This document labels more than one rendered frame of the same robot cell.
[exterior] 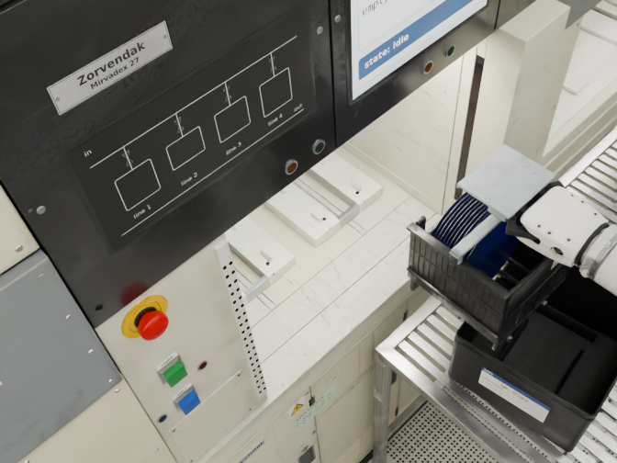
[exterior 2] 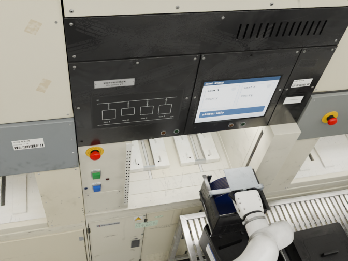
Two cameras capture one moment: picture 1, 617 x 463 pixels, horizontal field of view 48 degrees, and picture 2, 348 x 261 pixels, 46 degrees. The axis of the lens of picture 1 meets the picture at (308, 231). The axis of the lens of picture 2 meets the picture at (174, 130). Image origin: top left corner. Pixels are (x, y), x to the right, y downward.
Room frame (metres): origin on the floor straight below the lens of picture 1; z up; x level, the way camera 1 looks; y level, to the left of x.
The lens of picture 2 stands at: (-0.28, -0.30, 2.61)
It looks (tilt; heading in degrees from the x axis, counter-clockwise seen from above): 50 degrees down; 17
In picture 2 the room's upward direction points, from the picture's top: 11 degrees clockwise
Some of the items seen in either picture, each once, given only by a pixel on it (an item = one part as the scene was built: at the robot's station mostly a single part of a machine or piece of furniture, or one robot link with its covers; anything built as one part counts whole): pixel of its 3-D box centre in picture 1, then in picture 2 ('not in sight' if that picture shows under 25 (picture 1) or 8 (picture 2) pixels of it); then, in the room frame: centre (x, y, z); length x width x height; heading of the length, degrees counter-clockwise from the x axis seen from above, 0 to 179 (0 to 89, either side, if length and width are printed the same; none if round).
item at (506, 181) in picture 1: (495, 242); (232, 199); (0.69, -0.32, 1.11); 0.24 x 0.20 x 0.32; 128
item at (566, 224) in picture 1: (566, 227); (249, 205); (0.61, -0.38, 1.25); 0.11 x 0.10 x 0.07; 38
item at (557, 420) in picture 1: (546, 343); (239, 250); (0.62, -0.44, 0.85); 0.28 x 0.28 x 0.17; 47
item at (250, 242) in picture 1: (227, 260); (145, 151); (0.87, 0.18, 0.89); 0.22 x 0.21 x 0.04; 38
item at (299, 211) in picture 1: (318, 190); (195, 146); (1.04, -0.03, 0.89); 0.22 x 0.21 x 0.04; 38
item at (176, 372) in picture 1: (173, 372); (96, 175); (0.46, 0.21, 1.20); 0.03 x 0.02 x 0.03; 128
